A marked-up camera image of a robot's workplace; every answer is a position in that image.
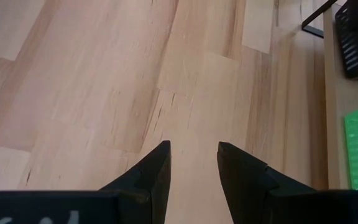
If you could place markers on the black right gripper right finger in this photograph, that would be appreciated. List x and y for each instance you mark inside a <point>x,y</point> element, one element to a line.
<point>244,186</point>

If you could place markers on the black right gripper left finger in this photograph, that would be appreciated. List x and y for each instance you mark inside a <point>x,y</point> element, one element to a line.
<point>148,186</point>

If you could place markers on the wooden shelf board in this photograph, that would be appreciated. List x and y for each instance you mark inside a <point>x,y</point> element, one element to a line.
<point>337,93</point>

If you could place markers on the black metal shelf frame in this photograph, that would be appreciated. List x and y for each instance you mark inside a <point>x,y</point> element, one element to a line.
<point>312,30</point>

